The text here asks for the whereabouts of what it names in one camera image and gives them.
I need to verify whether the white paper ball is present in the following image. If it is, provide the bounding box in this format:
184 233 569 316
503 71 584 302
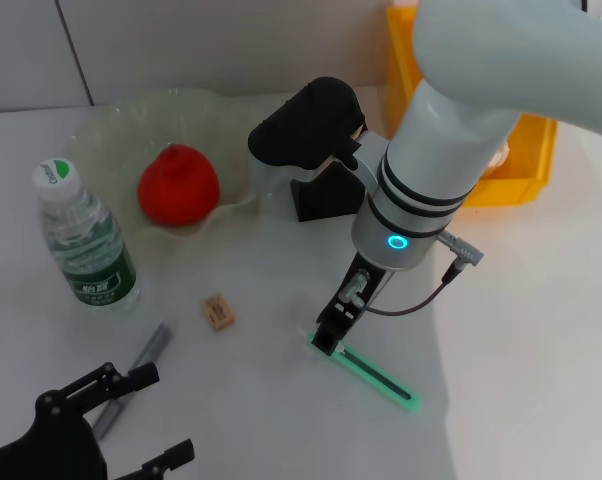
485 142 511 176

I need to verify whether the green utility knife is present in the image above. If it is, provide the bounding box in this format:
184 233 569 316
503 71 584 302
298 327 422 414

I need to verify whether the right gripper cable with plug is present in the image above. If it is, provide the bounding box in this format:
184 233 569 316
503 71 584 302
340 229 487 317

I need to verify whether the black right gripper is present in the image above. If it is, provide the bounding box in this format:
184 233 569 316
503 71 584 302
311 253 395 356

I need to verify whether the red-orange fruit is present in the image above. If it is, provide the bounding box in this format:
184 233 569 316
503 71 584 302
136 143 221 228

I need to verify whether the grey marker pen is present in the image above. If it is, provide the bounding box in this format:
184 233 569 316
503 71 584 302
91 322 176 441

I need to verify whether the green glass fruit plate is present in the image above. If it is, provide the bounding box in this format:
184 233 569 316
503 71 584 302
63 88 270 241

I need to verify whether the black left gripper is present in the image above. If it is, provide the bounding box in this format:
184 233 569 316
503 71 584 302
0 360 196 480

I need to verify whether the clear green-label water bottle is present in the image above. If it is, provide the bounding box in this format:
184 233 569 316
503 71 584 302
31 156 142 314

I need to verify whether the small tan eraser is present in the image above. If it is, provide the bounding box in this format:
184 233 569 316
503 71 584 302
203 295 236 331

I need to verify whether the yellow plastic bin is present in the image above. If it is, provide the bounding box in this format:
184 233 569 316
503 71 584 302
385 4 557 209

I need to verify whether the black mesh pen holder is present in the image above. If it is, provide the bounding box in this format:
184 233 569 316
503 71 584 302
289 159 367 223

